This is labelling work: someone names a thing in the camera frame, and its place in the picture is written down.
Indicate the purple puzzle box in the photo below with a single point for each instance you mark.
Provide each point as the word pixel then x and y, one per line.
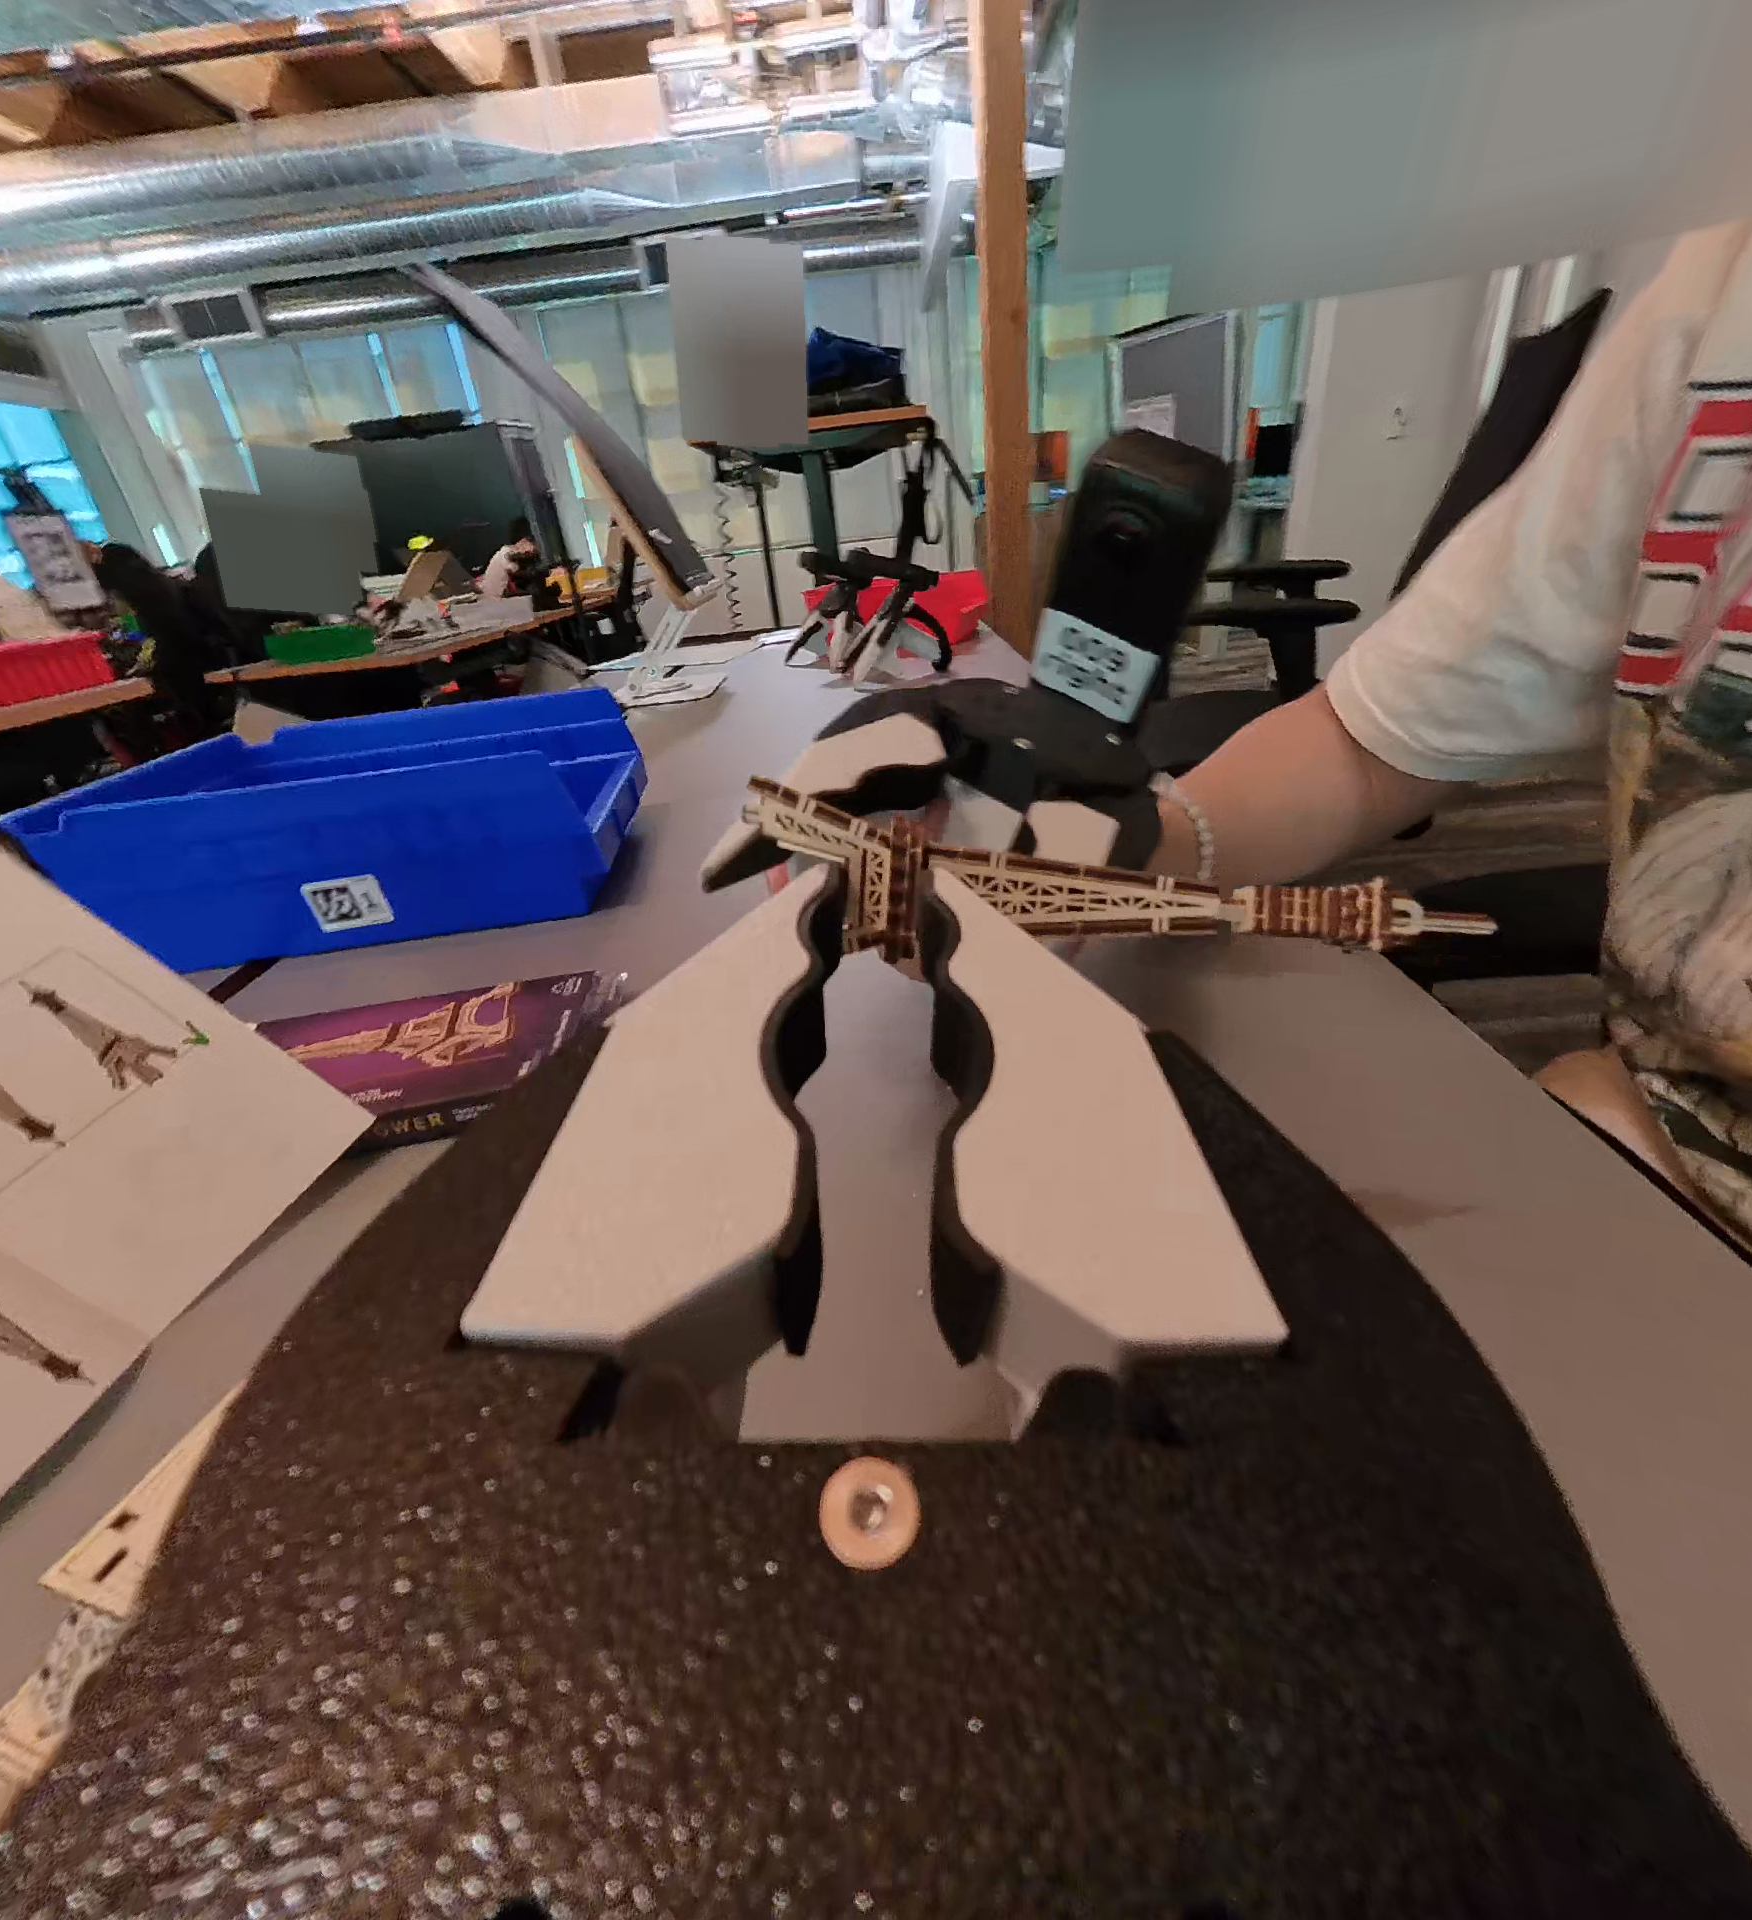
pixel 425 1049

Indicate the wooden standing desk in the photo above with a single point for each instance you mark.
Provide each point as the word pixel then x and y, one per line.
pixel 816 427

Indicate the blue plastic bin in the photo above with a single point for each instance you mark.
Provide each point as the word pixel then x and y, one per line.
pixel 365 810

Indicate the grey desk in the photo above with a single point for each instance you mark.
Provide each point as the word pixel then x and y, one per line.
pixel 1641 1426

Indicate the green plastic bin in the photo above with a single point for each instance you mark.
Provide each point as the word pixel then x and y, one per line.
pixel 319 640

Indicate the red plastic bin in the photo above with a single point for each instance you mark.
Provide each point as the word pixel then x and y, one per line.
pixel 965 599
pixel 7 682

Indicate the silver ventilation duct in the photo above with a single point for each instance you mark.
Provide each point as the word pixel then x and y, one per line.
pixel 365 179

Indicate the white instruction sheet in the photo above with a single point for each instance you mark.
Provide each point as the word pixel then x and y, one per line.
pixel 97 1199

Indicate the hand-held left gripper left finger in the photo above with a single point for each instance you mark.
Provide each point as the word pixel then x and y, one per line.
pixel 634 1185

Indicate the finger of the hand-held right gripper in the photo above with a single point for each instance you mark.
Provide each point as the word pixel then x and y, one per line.
pixel 860 757
pixel 1070 832

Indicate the blue bag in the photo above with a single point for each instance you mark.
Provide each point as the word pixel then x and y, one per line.
pixel 852 359

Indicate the wooden post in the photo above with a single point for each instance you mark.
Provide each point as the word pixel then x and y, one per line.
pixel 1006 300

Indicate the dark tilted panel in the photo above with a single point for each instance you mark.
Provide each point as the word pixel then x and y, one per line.
pixel 575 420

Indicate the black office chair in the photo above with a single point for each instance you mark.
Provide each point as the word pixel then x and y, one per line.
pixel 1506 435
pixel 1287 614

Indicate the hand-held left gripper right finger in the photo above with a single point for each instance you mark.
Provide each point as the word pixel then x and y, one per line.
pixel 1116 1199

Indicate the wooden puzzle frame strip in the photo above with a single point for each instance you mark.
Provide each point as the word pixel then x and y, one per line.
pixel 97 1560

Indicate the wooden tower model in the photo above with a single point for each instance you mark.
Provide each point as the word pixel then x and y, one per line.
pixel 1087 900

